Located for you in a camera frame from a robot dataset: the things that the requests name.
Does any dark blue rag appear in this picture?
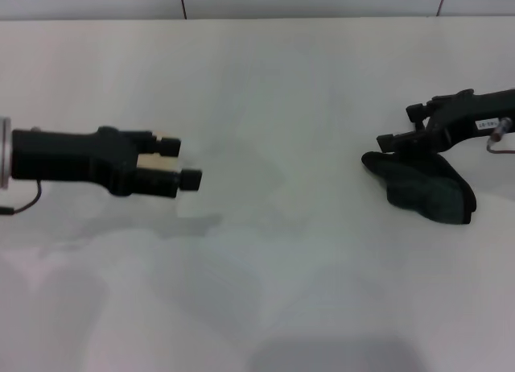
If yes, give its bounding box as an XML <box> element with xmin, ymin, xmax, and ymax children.
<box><xmin>360</xmin><ymin>146</ymin><xmax>478</xmax><ymax>225</ymax></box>

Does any white paper cup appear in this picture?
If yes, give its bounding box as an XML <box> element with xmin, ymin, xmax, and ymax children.
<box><xmin>136</xmin><ymin>130</ymin><xmax>181</xmax><ymax>174</ymax></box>

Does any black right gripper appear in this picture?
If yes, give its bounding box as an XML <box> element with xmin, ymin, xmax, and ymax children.
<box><xmin>376</xmin><ymin>88</ymin><xmax>515</xmax><ymax>154</ymax></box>

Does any right gripper cable with plug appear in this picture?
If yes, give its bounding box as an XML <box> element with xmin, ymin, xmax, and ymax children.
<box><xmin>484</xmin><ymin>116</ymin><xmax>515</xmax><ymax>155</ymax></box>

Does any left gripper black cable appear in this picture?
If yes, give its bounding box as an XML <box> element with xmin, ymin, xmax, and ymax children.
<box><xmin>0</xmin><ymin>180</ymin><xmax>43</xmax><ymax>217</ymax></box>

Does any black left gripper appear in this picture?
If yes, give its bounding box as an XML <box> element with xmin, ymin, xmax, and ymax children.
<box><xmin>11</xmin><ymin>126</ymin><xmax>203</xmax><ymax>200</ymax></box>

